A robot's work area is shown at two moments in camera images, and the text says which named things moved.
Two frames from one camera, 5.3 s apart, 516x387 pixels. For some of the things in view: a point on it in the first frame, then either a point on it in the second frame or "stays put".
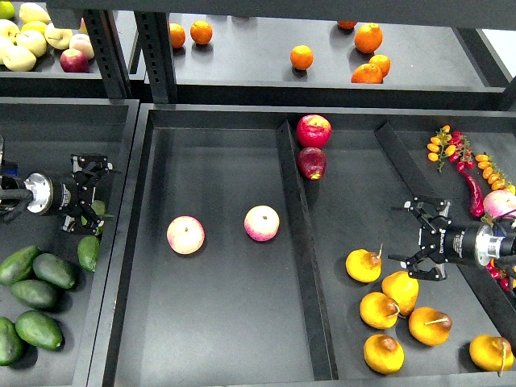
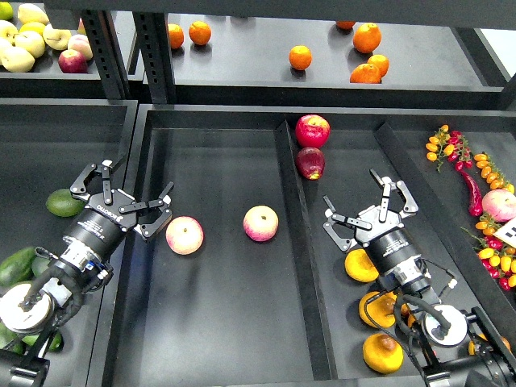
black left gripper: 69,193 -> 97,230
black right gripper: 444,240 -> 390,246
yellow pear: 379,311 stays put
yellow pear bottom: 383,354 stays put
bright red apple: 314,131 stays put
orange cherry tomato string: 491,172 stays put
